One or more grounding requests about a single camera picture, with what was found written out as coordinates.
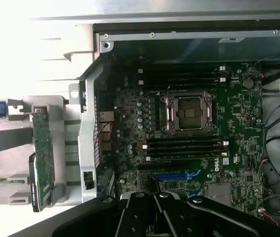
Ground grey parts rack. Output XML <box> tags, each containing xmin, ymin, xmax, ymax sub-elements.
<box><xmin>0</xmin><ymin>95</ymin><xmax>81</xmax><ymax>207</ymax></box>

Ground black open PC case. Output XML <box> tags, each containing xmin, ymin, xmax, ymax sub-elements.
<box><xmin>68</xmin><ymin>17</ymin><xmax>280</xmax><ymax>237</ymax></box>

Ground blue expansion slot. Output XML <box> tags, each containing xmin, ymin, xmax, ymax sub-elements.
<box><xmin>156</xmin><ymin>171</ymin><xmax>200</xmax><ymax>183</ymax></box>

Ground metal CPU socket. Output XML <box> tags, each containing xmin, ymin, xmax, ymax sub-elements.
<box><xmin>161</xmin><ymin>90</ymin><xmax>217</xmax><ymax>136</ymax></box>

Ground green motherboard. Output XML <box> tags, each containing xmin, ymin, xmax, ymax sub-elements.
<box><xmin>97</xmin><ymin>55</ymin><xmax>266</xmax><ymax>218</ymax></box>

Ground grey chipset heatsink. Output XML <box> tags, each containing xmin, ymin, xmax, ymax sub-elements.
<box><xmin>207</xmin><ymin>184</ymin><xmax>232</xmax><ymax>207</ymax></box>

